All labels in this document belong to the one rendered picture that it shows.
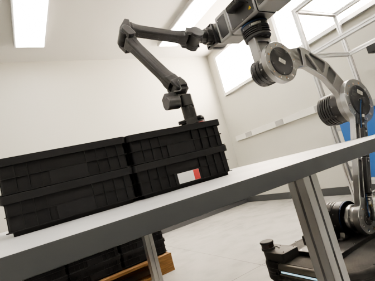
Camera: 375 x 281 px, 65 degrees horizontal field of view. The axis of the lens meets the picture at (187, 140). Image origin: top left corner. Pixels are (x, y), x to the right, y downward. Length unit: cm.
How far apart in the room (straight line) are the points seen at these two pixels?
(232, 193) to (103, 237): 28
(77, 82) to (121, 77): 66
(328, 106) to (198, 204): 130
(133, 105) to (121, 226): 418
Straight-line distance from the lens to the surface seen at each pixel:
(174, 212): 56
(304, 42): 310
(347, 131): 291
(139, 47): 141
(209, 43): 171
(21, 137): 428
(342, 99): 169
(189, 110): 121
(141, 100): 473
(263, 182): 69
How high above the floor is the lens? 74
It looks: 6 degrees up
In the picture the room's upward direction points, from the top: 15 degrees counter-clockwise
